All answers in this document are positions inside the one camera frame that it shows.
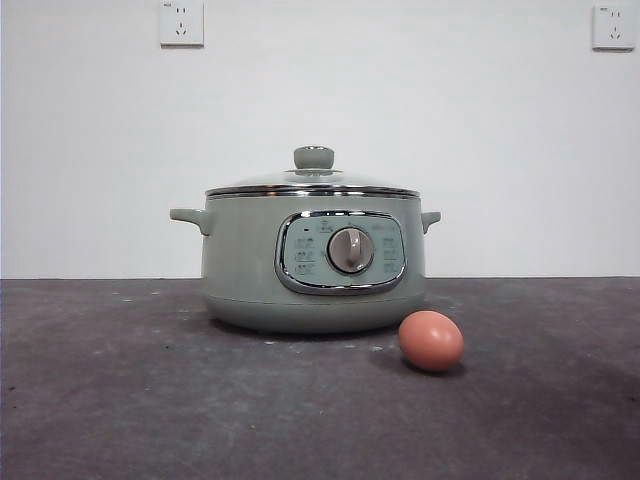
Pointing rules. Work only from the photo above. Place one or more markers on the glass lid with green knob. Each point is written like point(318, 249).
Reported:
point(312, 157)

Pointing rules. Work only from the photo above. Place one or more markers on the green electric cooking pot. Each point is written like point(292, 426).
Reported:
point(240, 260)

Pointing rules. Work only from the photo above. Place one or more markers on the brown egg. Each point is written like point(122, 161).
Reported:
point(431, 341)

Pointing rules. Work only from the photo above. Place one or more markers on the white wall socket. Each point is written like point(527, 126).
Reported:
point(613, 27)
point(182, 24)

